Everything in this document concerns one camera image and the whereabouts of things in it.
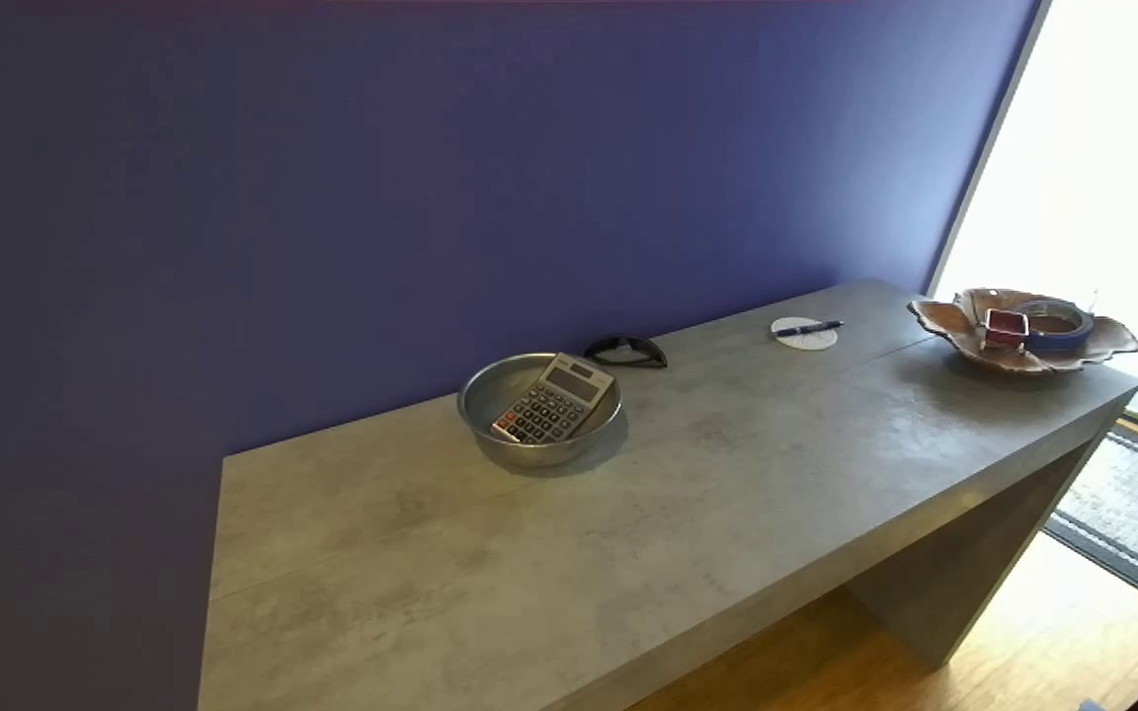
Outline black pen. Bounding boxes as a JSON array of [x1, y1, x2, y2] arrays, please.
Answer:
[[771, 319, 840, 337]]

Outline grey pocket calculator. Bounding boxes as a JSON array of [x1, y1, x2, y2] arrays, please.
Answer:
[[490, 357, 614, 448]]

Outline black eyeglasses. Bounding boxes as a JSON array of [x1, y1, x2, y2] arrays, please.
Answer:
[[585, 337, 668, 373]]

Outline round metal bowl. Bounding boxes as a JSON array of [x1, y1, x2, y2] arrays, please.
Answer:
[[457, 353, 624, 470]]

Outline white round coaster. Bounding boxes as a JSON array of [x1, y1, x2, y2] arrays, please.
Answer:
[[768, 317, 840, 353]]

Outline grey concrete console table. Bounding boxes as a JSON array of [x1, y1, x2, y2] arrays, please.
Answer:
[[199, 286, 1138, 711]]

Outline small red box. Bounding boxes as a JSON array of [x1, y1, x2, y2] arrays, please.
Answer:
[[983, 309, 1026, 337]]

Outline blue tape roll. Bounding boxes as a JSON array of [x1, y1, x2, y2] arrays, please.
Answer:
[[1026, 301, 1095, 357]]

